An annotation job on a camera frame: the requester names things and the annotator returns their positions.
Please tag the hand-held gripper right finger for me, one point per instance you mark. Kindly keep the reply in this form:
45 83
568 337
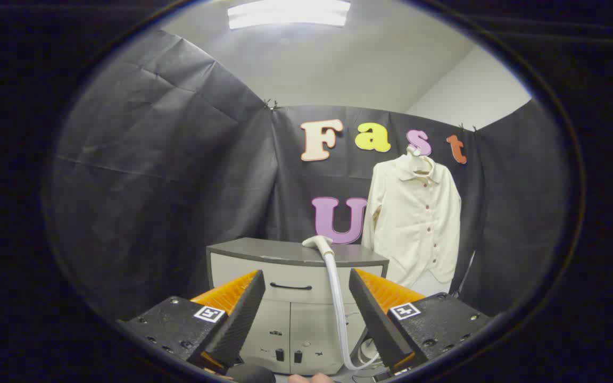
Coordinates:
375 319

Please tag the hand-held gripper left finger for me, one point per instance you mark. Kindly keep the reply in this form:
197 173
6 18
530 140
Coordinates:
240 319

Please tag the white garment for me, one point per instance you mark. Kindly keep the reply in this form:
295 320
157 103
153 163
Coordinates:
434 284

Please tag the cream button shirt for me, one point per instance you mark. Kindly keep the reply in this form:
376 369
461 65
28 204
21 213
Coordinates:
413 223

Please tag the white clothes hanger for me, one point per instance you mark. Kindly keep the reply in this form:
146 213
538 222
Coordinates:
418 162

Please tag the grey cabinet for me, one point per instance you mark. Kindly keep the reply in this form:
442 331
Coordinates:
285 250

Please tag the black backdrop cloth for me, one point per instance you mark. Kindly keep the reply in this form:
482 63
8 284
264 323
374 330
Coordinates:
152 186

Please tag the ceiling light panel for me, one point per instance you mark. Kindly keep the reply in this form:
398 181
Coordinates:
285 13

